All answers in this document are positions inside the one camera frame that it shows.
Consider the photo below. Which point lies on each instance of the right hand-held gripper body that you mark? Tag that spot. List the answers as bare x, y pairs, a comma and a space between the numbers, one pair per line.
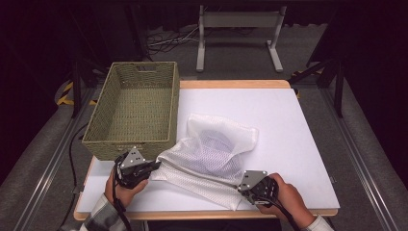
255, 179

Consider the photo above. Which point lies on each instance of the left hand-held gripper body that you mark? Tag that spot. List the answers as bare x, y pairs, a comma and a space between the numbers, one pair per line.
133, 159

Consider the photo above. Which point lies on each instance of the white mesh laundry bag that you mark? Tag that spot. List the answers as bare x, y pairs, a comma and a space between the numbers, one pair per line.
192, 173

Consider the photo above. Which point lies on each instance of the green woven basket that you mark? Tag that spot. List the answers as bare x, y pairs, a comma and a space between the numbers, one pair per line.
141, 112

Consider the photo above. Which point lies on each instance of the person's left hand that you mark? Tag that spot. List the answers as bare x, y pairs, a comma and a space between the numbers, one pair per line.
120, 194

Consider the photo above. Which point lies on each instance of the person's right hand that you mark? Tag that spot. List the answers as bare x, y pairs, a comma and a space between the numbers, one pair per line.
290, 202

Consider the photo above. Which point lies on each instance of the white table mat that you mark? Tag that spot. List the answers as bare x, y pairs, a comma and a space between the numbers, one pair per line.
288, 128

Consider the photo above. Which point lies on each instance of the black metal stand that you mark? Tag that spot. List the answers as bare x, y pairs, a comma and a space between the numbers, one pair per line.
76, 93
338, 93

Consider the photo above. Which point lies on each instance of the yellow black striped tape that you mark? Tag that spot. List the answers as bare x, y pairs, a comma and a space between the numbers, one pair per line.
65, 91

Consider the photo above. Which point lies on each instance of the grey metal stand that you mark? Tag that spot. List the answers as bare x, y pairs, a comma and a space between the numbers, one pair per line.
239, 20

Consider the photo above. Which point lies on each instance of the aluminium floor rail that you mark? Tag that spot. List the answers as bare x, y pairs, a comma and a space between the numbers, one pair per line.
362, 163
54, 163

